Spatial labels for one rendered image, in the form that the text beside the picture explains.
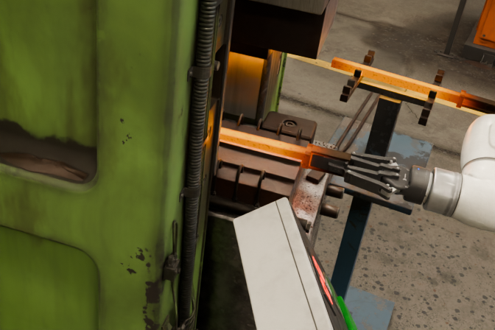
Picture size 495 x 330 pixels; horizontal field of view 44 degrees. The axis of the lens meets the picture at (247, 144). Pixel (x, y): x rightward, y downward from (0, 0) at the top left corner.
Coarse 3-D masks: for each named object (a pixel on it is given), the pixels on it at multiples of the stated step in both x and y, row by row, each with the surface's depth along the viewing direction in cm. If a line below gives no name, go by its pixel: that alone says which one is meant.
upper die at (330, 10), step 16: (240, 0) 102; (336, 0) 113; (240, 16) 103; (256, 16) 103; (272, 16) 102; (288, 16) 101; (304, 16) 100; (320, 16) 100; (240, 32) 105; (256, 32) 104; (272, 32) 103; (288, 32) 102; (304, 32) 102; (320, 32) 101; (272, 48) 105; (288, 48) 104; (304, 48) 103; (320, 48) 106
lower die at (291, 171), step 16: (240, 128) 136; (224, 144) 129; (240, 144) 129; (304, 144) 133; (224, 160) 125; (240, 160) 126; (256, 160) 126; (272, 160) 127; (288, 160) 127; (224, 176) 122; (240, 176) 123; (256, 176) 123; (272, 176) 123; (288, 176) 123; (224, 192) 123; (240, 192) 122; (272, 192) 120; (288, 192) 120
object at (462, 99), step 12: (336, 60) 174; (348, 60) 175; (372, 72) 171; (384, 72) 171; (396, 84) 169; (408, 84) 168; (420, 84) 167; (444, 96) 165; (456, 96) 164; (468, 96) 163; (480, 108) 163; (492, 108) 162
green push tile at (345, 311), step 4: (340, 296) 89; (340, 300) 89; (340, 304) 88; (344, 304) 88; (340, 308) 88; (344, 308) 87; (344, 312) 87; (348, 312) 89; (344, 316) 86; (348, 316) 86; (348, 320) 86; (352, 320) 89; (348, 324) 85; (352, 324) 85; (348, 328) 85; (352, 328) 85; (356, 328) 90
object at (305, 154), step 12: (228, 132) 130; (240, 132) 131; (252, 144) 129; (264, 144) 128; (276, 144) 128; (288, 144) 129; (312, 144) 129; (300, 156) 127; (336, 156) 125; (348, 156) 125; (312, 168) 128
